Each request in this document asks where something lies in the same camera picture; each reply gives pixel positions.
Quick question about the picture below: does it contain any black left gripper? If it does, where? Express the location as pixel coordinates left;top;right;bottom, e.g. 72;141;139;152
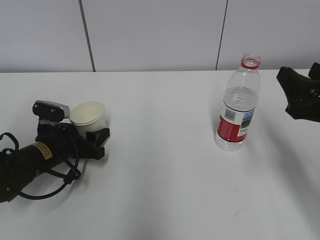
35;123;110;160

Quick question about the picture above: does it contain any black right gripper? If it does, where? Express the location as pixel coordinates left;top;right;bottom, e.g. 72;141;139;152
276;62;320;123

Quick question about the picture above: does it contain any white paper cup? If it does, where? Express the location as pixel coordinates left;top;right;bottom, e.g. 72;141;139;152
69;100;107;139

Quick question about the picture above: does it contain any clear water bottle red label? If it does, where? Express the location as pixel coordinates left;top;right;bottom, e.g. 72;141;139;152
214;53;261;152

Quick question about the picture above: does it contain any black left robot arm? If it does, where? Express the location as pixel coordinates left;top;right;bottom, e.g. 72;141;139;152
0;123;110;203

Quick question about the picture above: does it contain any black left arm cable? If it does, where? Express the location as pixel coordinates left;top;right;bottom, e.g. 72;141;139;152
0;126;82;201

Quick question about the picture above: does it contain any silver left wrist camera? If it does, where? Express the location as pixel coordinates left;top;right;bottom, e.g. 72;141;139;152
32;100;70;123

